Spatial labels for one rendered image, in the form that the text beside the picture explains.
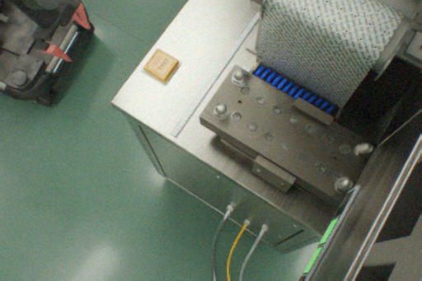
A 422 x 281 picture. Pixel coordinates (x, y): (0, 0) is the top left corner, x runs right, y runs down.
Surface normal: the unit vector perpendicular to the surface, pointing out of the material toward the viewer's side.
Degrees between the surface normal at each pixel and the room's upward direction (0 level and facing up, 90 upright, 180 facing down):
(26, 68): 0
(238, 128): 0
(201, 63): 0
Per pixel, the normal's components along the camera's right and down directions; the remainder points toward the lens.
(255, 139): -0.02, -0.33
